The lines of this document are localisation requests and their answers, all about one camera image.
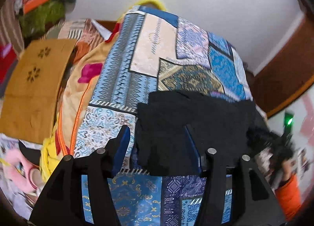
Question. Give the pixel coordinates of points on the orange shoe box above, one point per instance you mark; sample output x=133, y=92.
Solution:
x=32, y=4

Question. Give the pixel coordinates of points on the blue patchwork bedspread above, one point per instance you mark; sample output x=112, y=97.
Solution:
x=157, y=61

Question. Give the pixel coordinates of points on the black zip hoodie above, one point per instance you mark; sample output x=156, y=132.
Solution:
x=217, y=123

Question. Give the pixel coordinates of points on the green fabric storage box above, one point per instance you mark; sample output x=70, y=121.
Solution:
x=34, y=22

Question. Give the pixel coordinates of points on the person right hand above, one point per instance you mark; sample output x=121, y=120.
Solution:
x=287, y=170

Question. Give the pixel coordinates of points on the pink plush toy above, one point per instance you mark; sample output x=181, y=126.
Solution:
x=25, y=175

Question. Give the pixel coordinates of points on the white sliding wardrobe door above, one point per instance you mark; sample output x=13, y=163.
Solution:
x=302, y=137

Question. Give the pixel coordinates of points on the orange sleeve forearm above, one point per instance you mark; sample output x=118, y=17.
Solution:
x=288, y=196

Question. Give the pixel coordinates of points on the red plush toy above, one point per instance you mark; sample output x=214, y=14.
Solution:
x=8, y=56

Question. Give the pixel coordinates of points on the wooden lap desk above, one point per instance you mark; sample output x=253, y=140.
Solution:
x=31, y=95

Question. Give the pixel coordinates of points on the brown wooden door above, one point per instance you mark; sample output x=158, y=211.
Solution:
x=288, y=75

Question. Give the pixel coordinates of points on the striped pink curtain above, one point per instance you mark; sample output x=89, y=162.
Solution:
x=10, y=28

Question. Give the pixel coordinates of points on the orange floral blanket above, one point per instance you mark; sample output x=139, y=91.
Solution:
x=93, y=43

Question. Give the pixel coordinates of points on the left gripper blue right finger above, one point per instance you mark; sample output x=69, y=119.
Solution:
x=194, y=155

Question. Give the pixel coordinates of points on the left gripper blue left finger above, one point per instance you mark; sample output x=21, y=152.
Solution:
x=121, y=143

